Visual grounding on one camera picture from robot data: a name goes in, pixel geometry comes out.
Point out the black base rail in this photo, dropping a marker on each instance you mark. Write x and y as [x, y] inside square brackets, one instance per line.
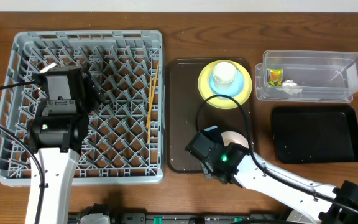
[99, 213]

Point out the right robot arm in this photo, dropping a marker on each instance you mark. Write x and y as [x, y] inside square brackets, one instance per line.
[317, 202]

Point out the yellow plate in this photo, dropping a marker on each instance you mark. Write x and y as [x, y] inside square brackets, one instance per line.
[219, 101]

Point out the light blue bowl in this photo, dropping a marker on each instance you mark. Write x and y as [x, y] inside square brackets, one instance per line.
[232, 88]

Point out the clear plastic container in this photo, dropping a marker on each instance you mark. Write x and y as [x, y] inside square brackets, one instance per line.
[329, 77]

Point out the white bowl with food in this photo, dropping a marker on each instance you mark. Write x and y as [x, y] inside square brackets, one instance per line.
[234, 137]

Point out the grey dishwasher rack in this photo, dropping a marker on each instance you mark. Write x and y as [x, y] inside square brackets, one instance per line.
[120, 62]

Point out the black tray bin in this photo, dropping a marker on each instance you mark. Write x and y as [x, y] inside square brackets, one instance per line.
[315, 134]

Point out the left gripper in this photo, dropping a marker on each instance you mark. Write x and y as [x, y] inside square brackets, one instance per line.
[89, 90]

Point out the white cup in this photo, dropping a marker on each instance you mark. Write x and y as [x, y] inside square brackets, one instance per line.
[224, 73]

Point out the dark brown serving tray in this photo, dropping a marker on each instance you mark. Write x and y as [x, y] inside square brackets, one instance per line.
[183, 101]

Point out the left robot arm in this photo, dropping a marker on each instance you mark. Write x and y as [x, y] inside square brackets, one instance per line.
[55, 138]

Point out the white tissue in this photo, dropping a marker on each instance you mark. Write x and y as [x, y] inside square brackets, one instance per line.
[291, 88]

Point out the yellow green snack wrapper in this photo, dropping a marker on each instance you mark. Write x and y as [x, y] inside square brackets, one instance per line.
[275, 76]

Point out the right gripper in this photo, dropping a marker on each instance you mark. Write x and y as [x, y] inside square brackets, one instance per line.
[207, 172]

